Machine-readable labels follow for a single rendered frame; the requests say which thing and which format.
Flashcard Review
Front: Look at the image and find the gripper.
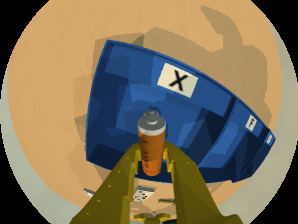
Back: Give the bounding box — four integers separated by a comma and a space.
69, 142, 243, 224

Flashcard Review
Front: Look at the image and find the orange battery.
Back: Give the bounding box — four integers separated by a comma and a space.
138, 114, 166, 176

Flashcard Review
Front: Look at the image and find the blue bin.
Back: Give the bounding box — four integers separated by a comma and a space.
85, 39, 276, 184

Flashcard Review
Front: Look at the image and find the white domino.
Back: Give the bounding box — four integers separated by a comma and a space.
133, 186, 155, 202
83, 188, 95, 197

